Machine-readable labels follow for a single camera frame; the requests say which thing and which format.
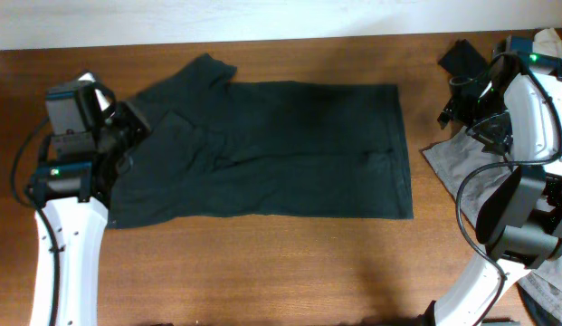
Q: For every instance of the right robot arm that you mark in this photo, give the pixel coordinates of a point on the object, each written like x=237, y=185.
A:
x=512, y=104

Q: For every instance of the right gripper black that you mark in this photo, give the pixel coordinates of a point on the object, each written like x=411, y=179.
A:
x=458, y=109

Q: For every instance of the black Nike t-shirt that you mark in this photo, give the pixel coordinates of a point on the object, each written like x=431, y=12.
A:
x=222, y=148

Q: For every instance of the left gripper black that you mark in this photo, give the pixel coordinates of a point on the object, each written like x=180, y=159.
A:
x=126, y=112

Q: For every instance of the white garment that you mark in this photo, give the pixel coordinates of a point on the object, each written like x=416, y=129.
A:
x=552, y=43

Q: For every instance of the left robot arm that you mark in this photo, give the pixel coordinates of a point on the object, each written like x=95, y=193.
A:
x=70, y=196

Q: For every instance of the black garment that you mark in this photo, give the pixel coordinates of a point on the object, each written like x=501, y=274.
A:
x=463, y=60

